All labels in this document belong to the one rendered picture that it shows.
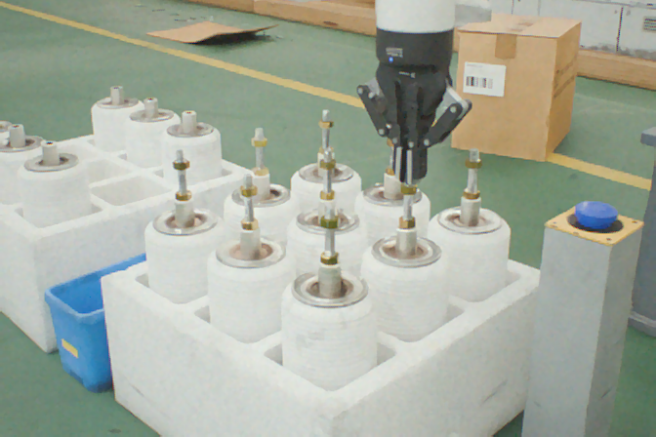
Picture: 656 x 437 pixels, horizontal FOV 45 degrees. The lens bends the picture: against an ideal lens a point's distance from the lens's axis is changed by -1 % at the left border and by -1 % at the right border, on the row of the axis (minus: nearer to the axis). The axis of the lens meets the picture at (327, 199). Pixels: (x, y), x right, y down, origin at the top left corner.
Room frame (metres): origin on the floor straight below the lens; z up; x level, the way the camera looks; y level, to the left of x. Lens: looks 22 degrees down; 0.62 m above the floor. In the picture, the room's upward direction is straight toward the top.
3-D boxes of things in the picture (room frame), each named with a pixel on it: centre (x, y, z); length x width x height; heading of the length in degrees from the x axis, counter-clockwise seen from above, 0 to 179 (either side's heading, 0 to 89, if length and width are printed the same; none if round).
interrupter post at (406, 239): (0.77, -0.08, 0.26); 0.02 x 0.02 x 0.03
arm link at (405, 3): (0.79, -0.10, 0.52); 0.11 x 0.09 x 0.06; 139
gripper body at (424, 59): (0.77, -0.08, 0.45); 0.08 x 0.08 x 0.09
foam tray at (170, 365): (0.85, 0.00, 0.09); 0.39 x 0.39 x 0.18; 46
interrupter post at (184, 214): (0.85, 0.17, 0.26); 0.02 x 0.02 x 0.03
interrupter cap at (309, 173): (1.02, 0.00, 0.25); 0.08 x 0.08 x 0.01
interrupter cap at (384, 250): (0.77, -0.08, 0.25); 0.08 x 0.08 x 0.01
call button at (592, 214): (0.71, -0.26, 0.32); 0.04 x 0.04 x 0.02
